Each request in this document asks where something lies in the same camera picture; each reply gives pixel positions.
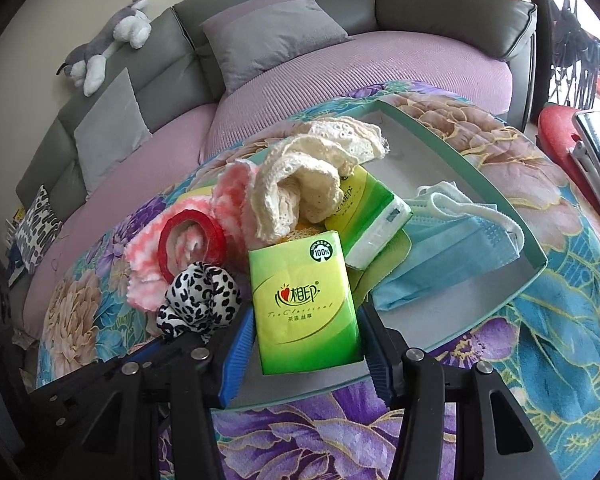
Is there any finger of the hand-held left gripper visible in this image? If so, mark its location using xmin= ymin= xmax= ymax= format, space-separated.
xmin=27 ymin=332 xmax=216 ymax=426

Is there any teal tray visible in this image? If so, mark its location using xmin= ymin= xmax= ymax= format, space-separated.
xmin=230 ymin=100 xmax=548 ymax=403

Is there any red plastic chair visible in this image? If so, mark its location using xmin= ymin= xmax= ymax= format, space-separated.
xmin=537 ymin=102 xmax=600 ymax=211

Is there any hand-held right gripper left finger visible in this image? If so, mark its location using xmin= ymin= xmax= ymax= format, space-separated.
xmin=65 ymin=307 xmax=257 ymax=480

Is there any dark folding rack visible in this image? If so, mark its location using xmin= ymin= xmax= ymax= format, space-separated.
xmin=550 ymin=0 xmax=600 ymax=108

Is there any grey sofa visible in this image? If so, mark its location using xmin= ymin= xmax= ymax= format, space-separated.
xmin=15 ymin=0 xmax=538 ymax=221

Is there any floral blanket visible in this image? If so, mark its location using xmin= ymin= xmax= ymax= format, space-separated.
xmin=32 ymin=80 xmax=600 ymax=480

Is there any plain grey cushion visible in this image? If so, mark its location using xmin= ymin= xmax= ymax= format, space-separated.
xmin=73 ymin=67 xmax=153 ymax=196

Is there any grey and pink cushion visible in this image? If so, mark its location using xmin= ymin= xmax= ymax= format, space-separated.
xmin=200 ymin=0 xmax=353 ymax=95

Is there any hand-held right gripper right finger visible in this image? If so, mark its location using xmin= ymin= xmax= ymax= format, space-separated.
xmin=360 ymin=305 xmax=563 ymax=480

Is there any green tissue pack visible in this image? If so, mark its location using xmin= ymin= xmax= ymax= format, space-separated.
xmin=247 ymin=230 xmax=366 ymax=376
xmin=325 ymin=165 xmax=413 ymax=268

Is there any pink sofa seat cover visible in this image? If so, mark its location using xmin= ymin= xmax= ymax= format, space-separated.
xmin=22 ymin=102 xmax=221 ymax=341
xmin=200 ymin=30 xmax=513 ymax=161

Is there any blue face mask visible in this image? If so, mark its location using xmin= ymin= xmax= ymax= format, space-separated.
xmin=370 ymin=182 xmax=526 ymax=313

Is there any grey and white plush toy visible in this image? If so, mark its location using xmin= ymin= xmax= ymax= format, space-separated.
xmin=56 ymin=0 xmax=152 ymax=97

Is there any black and white patterned cushion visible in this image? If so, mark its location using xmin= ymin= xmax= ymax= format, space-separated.
xmin=15 ymin=185 xmax=63 ymax=276

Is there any black and white spotted scrunchie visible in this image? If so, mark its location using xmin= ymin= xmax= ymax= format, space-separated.
xmin=156 ymin=261 xmax=243 ymax=343

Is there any red tape roll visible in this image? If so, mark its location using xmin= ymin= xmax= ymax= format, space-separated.
xmin=157 ymin=210 xmax=227 ymax=283

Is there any pink and white towel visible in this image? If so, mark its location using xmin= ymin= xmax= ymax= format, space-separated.
xmin=124 ymin=159 xmax=261 ymax=311

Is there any black shiny object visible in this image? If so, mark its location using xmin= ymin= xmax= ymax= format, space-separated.
xmin=572 ymin=110 xmax=600 ymax=246

